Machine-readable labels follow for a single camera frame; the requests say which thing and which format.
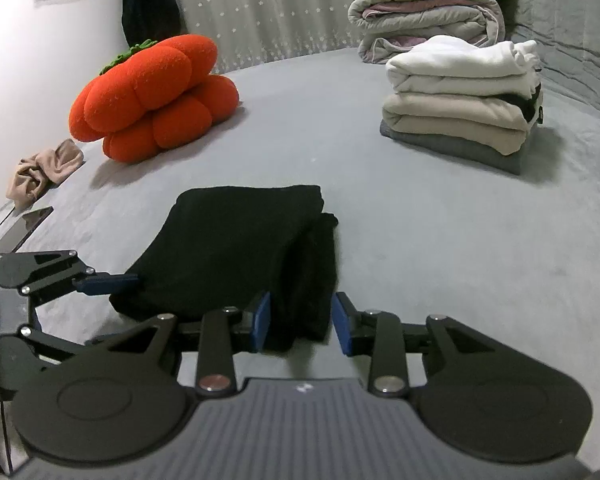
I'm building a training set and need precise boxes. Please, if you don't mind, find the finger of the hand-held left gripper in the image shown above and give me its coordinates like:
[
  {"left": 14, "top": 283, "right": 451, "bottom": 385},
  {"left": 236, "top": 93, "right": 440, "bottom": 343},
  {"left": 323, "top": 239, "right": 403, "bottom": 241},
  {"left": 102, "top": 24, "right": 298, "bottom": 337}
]
[
  {"left": 0, "top": 249, "right": 141, "bottom": 307},
  {"left": 19, "top": 325, "right": 83, "bottom": 368}
]

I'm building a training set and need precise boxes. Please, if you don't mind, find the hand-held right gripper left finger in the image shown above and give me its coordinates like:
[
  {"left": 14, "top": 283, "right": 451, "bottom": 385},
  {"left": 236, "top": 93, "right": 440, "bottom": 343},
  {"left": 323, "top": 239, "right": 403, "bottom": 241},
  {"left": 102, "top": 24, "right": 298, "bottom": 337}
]
[{"left": 87, "top": 291, "right": 272, "bottom": 395}]

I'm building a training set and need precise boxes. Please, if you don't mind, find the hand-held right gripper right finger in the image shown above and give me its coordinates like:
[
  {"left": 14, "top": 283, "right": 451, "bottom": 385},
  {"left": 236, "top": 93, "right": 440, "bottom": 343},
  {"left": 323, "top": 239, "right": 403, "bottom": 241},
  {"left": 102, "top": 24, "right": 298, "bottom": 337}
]
[{"left": 331, "top": 291, "right": 513, "bottom": 398}]

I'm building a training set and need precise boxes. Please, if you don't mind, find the black shirt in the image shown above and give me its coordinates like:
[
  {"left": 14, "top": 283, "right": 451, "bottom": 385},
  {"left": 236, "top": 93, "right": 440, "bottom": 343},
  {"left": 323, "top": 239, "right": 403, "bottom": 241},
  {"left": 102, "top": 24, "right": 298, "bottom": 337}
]
[{"left": 109, "top": 185, "right": 340, "bottom": 353}]

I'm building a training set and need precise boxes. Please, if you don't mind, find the black smartphone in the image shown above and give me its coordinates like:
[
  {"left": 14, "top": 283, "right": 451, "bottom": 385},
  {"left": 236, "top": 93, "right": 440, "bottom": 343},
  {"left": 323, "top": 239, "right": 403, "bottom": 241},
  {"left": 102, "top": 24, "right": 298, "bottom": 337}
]
[{"left": 0, "top": 206, "right": 55, "bottom": 256}]

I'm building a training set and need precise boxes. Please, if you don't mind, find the beige crumpled cloth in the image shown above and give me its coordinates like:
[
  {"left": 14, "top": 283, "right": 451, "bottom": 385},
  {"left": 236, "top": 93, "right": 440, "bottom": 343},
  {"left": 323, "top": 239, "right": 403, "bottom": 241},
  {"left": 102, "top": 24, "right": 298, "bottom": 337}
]
[{"left": 6, "top": 139, "right": 86, "bottom": 211}]

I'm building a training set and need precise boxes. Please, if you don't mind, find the orange pumpkin plush pillow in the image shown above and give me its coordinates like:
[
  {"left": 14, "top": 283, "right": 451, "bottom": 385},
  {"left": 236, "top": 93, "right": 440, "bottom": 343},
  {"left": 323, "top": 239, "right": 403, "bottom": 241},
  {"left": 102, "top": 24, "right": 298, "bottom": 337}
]
[{"left": 69, "top": 34, "right": 241, "bottom": 163}]

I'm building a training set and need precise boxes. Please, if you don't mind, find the beige folded sweater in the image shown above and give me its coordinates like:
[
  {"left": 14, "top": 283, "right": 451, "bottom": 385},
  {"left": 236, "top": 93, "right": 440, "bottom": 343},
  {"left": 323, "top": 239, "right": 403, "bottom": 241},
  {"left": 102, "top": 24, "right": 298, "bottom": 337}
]
[{"left": 381, "top": 91, "right": 531, "bottom": 157}]

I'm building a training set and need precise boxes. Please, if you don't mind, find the black plush object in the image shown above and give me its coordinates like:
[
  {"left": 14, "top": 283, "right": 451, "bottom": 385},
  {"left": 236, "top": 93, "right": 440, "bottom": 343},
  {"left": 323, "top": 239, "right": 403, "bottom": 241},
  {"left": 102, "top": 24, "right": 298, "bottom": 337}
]
[{"left": 120, "top": 0, "right": 183, "bottom": 50}]

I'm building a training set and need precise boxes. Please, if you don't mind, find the black folded garment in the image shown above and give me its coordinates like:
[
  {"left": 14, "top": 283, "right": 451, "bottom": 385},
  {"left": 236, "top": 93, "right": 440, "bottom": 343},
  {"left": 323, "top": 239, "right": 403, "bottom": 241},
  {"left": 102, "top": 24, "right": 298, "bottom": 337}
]
[{"left": 497, "top": 82, "right": 546, "bottom": 128}]

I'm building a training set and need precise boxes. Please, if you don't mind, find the star-patterned grey curtain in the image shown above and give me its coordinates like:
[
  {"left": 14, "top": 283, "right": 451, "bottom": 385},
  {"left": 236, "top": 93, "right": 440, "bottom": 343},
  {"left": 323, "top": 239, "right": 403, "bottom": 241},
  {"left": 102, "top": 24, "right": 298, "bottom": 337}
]
[{"left": 150, "top": 0, "right": 396, "bottom": 75}]

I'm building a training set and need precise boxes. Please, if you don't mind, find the folded grey quilt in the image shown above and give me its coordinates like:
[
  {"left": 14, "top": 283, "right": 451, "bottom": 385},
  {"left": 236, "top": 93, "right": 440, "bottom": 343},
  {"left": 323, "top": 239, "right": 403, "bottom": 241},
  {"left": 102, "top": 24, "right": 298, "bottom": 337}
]
[{"left": 347, "top": 0, "right": 506, "bottom": 66}]

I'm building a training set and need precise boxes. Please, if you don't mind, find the grey quilted blanket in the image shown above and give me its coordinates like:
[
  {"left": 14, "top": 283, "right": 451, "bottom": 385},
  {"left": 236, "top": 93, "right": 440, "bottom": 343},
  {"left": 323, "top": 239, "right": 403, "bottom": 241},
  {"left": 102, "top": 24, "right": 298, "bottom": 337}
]
[{"left": 500, "top": 0, "right": 600, "bottom": 126}]

